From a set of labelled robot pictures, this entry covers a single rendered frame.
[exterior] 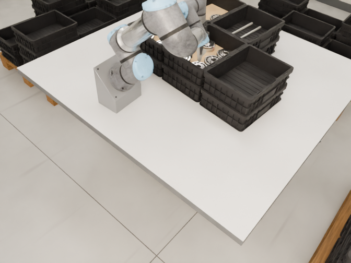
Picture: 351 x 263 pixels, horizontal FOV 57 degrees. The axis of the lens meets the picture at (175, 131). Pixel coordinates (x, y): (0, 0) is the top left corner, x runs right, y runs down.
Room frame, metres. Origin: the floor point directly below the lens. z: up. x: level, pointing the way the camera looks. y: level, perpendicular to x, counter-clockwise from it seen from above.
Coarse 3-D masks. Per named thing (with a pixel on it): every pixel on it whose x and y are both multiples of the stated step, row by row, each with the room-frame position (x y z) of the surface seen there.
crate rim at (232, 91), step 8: (256, 48) 1.61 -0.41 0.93; (272, 56) 1.54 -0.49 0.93; (216, 64) 1.42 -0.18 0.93; (288, 64) 1.47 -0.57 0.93; (288, 72) 1.40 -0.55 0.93; (216, 80) 1.29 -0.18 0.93; (280, 80) 1.35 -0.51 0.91; (224, 88) 1.25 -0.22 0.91; (232, 88) 1.23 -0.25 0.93; (264, 88) 1.25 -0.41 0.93; (240, 96) 1.19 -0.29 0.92; (256, 96) 1.19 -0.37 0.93
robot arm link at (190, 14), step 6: (186, 0) 1.47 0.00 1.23; (192, 0) 1.48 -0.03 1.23; (180, 6) 1.41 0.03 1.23; (186, 6) 1.42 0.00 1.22; (192, 6) 1.44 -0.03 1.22; (198, 6) 1.48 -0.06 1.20; (186, 12) 1.40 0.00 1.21; (192, 12) 1.42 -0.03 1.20; (186, 18) 1.41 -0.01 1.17; (192, 18) 1.40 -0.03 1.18; (198, 18) 1.42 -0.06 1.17
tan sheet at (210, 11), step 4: (212, 4) 2.31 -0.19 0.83; (208, 8) 2.24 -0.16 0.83; (212, 8) 2.24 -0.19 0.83; (216, 8) 2.25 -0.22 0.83; (220, 8) 2.26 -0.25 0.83; (208, 12) 2.19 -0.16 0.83; (212, 12) 2.19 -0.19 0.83; (216, 12) 2.19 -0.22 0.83; (220, 12) 2.20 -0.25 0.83; (224, 12) 2.20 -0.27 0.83; (208, 16) 2.12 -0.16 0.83
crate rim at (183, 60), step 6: (210, 24) 1.83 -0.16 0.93; (222, 30) 1.77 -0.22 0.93; (234, 36) 1.71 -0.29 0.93; (246, 42) 1.66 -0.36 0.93; (162, 48) 1.54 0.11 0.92; (240, 48) 1.59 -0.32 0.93; (228, 54) 1.52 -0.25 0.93; (180, 60) 1.45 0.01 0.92; (186, 60) 1.43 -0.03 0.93; (192, 66) 1.39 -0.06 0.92; (198, 72) 1.36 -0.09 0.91
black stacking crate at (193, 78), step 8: (216, 32) 1.78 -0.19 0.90; (216, 40) 1.78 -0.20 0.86; (224, 40) 1.74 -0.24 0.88; (232, 40) 1.70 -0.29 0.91; (224, 48) 1.73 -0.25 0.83; (232, 48) 1.70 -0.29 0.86; (168, 56) 1.51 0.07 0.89; (168, 64) 1.51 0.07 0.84; (176, 64) 1.47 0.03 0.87; (176, 72) 1.47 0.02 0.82; (184, 72) 1.44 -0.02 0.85; (192, 72) 1.40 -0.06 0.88; (192, 80) 1.40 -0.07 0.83; (200, 80) 1.37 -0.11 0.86
